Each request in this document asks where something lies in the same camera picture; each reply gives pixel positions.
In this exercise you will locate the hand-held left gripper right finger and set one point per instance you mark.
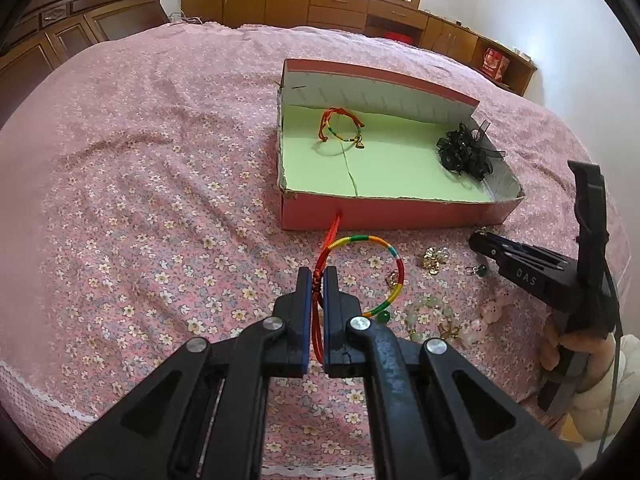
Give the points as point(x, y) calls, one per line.
point(330, 330)

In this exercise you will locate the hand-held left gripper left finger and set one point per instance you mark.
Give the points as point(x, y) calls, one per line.
point(303, 330)

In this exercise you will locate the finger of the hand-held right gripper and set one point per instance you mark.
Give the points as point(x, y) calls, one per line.
point(487, 247)

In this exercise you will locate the green bead earring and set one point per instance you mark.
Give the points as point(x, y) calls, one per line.
point(481, 271)

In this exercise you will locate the gold pearl brooch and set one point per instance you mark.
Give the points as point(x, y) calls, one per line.
point(432, 259)

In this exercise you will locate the pink bunny hair clip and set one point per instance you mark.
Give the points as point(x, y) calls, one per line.
point(492, 312)

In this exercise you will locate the pink cardboard box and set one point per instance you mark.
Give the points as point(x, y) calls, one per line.
point(400, 160)

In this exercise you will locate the person's right forearm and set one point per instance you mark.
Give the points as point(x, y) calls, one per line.
point(595, 400)

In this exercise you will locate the person's right hand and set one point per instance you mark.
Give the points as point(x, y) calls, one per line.
point(550, 350)

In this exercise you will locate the black ribbon hair bow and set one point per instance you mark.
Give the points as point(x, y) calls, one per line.
point(460, 152)

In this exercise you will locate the red gift box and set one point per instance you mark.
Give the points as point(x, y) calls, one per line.
point(496, 64)

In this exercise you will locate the red cloth item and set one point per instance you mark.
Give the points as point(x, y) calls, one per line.
point(399, 38)

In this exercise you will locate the long wooden cabinet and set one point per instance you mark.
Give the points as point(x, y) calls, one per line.
point(300, 5)

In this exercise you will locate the dark wooden headboard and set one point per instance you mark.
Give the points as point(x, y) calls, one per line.
point(75, 25)

